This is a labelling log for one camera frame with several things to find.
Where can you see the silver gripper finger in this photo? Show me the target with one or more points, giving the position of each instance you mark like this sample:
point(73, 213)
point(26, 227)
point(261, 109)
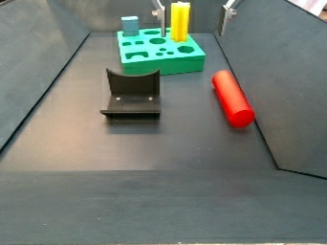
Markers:
point(228, 12)
point(159, 13)

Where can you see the grey-blue rectangular block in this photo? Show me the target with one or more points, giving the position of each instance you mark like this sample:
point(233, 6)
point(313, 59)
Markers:
point(129, 25)

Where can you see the black curved cradle stand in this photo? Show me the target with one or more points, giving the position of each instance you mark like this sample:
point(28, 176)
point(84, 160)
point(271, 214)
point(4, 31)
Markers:
point(133, 94)

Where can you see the green foam shape board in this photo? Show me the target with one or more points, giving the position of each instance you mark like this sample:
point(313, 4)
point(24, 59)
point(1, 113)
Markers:
point(148, 52)

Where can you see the red cylinder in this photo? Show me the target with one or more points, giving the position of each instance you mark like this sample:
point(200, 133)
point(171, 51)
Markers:
point(236, 107)

